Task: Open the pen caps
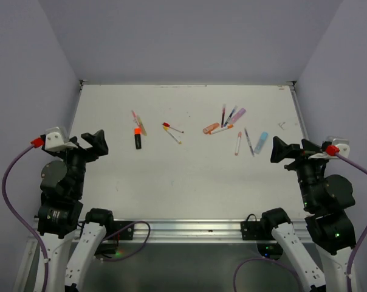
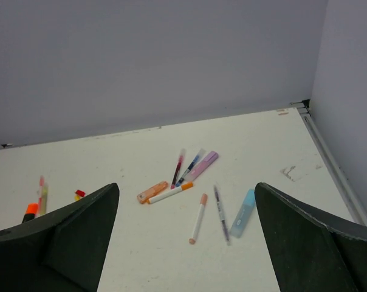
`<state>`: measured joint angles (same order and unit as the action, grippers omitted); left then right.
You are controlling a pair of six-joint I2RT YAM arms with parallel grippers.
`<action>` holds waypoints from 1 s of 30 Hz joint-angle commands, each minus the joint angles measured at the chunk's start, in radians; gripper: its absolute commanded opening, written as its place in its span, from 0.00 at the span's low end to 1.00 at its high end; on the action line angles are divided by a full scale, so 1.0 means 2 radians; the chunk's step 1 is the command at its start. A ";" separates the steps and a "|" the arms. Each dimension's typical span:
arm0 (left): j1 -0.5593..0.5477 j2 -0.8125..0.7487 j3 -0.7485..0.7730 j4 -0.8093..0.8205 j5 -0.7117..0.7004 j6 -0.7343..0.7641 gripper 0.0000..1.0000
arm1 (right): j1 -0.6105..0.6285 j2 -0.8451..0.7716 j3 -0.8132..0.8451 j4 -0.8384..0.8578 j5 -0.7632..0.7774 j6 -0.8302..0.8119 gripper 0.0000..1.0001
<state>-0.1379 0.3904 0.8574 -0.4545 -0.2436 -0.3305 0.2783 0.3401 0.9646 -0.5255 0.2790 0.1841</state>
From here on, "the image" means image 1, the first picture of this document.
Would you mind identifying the clear purple gel pen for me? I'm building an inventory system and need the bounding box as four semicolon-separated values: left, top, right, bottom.
244;127;255;157

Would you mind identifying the white orange marker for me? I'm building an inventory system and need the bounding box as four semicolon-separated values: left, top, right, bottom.
209;125;234;135

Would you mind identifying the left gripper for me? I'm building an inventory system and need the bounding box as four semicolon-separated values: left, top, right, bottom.
52;128;108;196

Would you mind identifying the aluminium front rail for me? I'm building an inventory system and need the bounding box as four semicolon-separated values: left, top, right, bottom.
31;219;309;244

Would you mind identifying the yellow cap pen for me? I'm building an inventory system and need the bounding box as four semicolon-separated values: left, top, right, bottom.
163;126;182;145

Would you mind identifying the blue gel pen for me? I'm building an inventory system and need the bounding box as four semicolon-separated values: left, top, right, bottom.
223;105;238;127

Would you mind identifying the yellow pink pen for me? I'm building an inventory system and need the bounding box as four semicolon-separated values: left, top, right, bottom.
131;110;147;136

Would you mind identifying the purple highlighter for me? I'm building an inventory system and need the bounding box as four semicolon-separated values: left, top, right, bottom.
228;108;246;125

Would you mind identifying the black orange highlighter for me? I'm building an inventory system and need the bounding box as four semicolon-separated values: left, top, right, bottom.
134;128;142;150

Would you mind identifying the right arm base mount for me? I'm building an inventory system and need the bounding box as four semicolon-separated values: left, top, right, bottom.
240;214;283;260

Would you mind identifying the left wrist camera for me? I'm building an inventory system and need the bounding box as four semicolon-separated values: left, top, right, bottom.
44;127;69;152

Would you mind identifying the red cap pen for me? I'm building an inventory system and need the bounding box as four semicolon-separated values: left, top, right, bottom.
162;122;184;133

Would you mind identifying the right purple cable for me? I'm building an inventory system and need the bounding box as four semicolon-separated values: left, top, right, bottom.
324;145;367;278

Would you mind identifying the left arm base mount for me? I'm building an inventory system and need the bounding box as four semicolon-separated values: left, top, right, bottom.
94;221;134;261

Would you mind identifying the white peach marker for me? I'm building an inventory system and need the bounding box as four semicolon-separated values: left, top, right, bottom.
235;131;242;156

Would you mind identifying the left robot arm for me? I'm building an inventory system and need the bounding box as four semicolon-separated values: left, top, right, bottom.
34;127;115;291

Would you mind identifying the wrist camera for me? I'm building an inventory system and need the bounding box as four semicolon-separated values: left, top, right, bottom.
44;127;69;152
307;136;351;159

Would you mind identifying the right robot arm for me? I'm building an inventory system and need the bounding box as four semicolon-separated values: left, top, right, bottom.
259;136;356;291

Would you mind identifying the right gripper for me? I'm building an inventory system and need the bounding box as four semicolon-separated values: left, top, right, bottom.
271;133;332;207

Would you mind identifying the red gel pen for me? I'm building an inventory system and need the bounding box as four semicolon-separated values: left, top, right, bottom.
221;104;226;128

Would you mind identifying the light blue highlighter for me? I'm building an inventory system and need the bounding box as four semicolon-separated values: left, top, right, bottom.
254;131;268;155

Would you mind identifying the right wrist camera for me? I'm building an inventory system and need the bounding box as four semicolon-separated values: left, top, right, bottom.
307;136;351;159

